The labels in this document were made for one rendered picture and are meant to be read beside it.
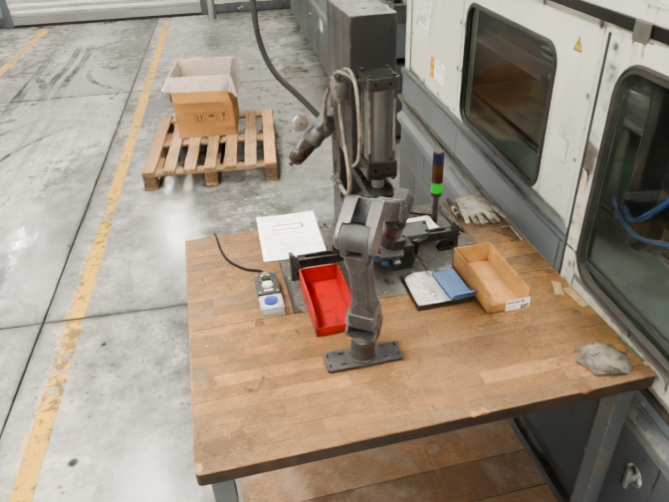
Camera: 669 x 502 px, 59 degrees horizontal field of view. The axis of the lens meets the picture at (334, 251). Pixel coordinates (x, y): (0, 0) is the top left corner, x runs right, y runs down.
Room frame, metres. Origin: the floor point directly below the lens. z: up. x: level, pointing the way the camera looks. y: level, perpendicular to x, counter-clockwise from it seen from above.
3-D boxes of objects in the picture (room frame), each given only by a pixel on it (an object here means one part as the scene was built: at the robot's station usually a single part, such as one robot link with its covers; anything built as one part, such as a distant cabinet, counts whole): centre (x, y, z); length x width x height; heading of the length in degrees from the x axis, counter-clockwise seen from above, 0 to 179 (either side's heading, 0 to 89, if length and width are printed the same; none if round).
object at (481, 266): (1.41, -0.46, 0.93); 0.25 x 0.13 x 0.08; 12
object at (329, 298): (1.35, 0.03, 0.93); 0.25 x 0.12 x 0.06; 12
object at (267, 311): (1.34, 0.19, 0.90); 0.07 x 0.07 x 0.06; 12
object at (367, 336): (1.13, -0.06, 1.00); 0.09 x 0.06 x 0.06; 66
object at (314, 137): (1.80, 0.04, 1.25); 0.19 x 0.07 x 0.19; 102
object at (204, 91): (4.90, 1.02, 0.40); 0.67 x 0.60 x 0.50; 4
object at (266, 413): (1.39, -0.13, 0.45); 1.12 x 0.99 x 0.90; 102
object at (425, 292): (1.40, -0.30, 0.91); 0.17 x 0.16 x 0.02; 102
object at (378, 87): (1.55, -0.13, 1.37); 0.11 x 0.09 x 0.30; 102
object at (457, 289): (1.39, -0.35, 0.93); 0.15 x 0.07 x 0.03; 16
